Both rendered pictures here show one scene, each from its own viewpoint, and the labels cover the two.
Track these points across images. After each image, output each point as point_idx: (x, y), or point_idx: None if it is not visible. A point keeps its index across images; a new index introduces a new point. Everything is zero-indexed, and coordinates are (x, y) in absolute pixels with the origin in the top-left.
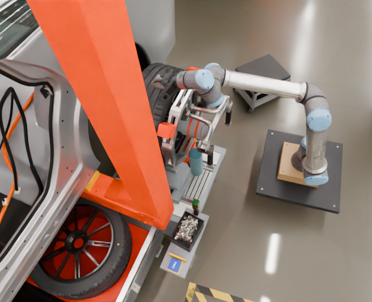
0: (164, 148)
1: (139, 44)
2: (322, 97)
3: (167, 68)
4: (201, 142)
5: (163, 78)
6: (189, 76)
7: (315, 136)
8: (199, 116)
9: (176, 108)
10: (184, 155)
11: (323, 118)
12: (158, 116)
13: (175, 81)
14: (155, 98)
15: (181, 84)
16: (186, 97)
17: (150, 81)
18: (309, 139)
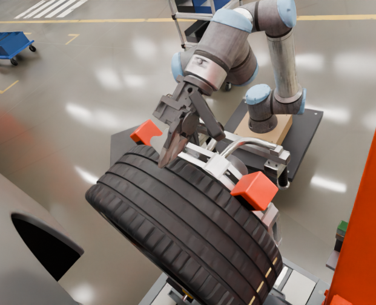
0: (270, 226)
1: (25, 213)
2: (260, 0)
3: (115, 166)
4: (268, 163)
5: (176, 117)
6: (218, 40)
7: (292, 38)
8: (222, 152)
9: (211, 161)
10: None
11: (292, 0)
12: (224, 193)
13: (201, 86)
14: (182, 186)
15: (218, 72)
16: (191, 146)
17: (136, 190)
18: (287, 53)
